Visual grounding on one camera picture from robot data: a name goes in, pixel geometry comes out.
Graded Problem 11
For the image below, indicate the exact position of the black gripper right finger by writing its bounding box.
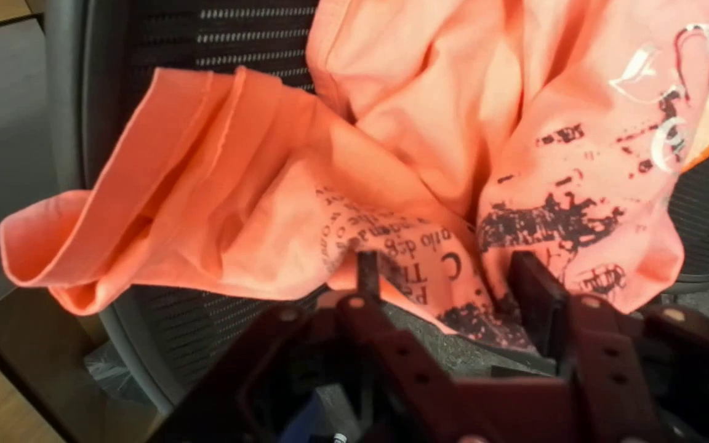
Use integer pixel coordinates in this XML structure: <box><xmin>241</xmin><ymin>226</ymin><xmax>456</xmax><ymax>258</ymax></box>
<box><xmin>507</xmin><ymin>251</ymin><xmax>568</xmax><ymax>360</ymax></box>

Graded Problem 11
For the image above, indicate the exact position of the black mesh office chair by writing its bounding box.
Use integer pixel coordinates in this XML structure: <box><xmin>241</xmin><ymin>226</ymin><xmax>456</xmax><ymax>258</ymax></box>
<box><xmin>17</xmin><ymin>0</ymin><xmax>709</xmax><ymax>408</ymax></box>

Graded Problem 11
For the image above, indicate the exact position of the peach printed shirt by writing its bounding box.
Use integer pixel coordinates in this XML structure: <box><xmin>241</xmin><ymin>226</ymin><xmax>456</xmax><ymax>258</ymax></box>
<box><xmin>0</xmin><ymin>0</ymin><xmax>709</xmax><ymax>348</ymax></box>

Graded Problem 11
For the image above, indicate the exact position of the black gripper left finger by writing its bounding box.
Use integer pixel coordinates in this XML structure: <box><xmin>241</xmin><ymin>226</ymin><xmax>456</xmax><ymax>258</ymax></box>
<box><xmin>357</xmin><ymin>251</ymin><xmax>378</xmax><ymax>304</ymax></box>

